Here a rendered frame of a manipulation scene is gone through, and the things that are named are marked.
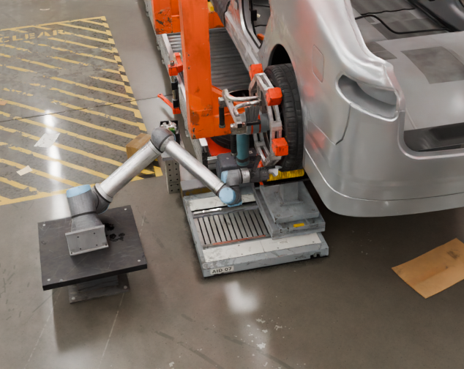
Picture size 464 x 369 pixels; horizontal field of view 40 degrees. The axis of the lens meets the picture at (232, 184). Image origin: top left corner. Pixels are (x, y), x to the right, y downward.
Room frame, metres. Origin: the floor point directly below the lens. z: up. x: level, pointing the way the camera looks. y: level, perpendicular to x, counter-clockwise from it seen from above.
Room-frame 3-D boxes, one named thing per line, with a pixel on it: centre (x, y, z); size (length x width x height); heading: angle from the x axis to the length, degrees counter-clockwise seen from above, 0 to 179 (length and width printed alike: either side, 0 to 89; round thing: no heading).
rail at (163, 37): (5.12, 0.42, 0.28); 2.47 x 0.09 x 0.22; 12
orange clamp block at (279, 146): (3.14, -0.28, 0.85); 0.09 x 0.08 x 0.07; 12
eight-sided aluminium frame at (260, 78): (3.45, -0.21, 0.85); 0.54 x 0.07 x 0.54; 12
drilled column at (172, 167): (3.94, 0.44, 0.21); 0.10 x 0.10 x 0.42; 12
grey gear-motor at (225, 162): (3.75, -0.11, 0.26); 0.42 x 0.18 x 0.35; 102
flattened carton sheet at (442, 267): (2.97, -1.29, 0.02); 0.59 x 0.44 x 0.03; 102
